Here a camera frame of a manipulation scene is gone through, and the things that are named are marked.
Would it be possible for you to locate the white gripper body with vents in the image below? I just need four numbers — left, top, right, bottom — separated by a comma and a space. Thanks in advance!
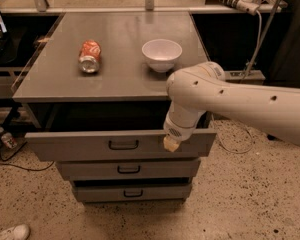
163, 112, 195, 142

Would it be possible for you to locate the yellow foam covered gripper finger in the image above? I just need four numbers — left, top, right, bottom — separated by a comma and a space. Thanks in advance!
163, 135, 180, 152

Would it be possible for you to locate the grey top drawer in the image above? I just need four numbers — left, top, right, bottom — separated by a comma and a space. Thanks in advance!
25, 128, 216, 162

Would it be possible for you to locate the grey drawer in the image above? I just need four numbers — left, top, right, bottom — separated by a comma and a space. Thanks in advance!
72, 177, 192, 203
25, 128, 216, 162
56, 158, 200, 181

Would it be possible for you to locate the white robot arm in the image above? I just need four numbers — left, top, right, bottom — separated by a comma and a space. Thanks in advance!
163, 62, 300, 152

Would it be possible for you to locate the grey middle drawer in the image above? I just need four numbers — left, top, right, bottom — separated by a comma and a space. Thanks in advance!
56, 158, 200, 181

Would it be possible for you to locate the grey bottom drawer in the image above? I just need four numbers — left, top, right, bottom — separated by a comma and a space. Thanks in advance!
72, 177, 192, 203

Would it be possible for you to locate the grey metal drawer cabinet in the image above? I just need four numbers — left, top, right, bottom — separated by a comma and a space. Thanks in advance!
12, 11, 223, 205

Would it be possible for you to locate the white ceramic bowl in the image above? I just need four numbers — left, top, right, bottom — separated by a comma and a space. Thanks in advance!
141, 39, 183, 73

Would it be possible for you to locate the orange soda can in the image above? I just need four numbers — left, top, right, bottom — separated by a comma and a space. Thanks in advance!
78, 40, 101, 73

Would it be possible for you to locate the white power strip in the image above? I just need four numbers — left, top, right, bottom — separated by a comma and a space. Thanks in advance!
218, 0, 259, 15

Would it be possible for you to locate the small plastic bottle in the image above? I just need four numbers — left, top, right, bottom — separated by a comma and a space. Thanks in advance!
0, 127, 17, 149

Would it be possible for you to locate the white sneaker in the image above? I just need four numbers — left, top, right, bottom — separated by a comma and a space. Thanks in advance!
0, 224, 30, 240

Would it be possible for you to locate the white power cable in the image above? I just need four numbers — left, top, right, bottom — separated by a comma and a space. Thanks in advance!
211, 10, 264, 155

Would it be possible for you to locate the black floor cable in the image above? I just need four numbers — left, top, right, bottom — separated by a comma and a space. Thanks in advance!
0, 134, 55, 172

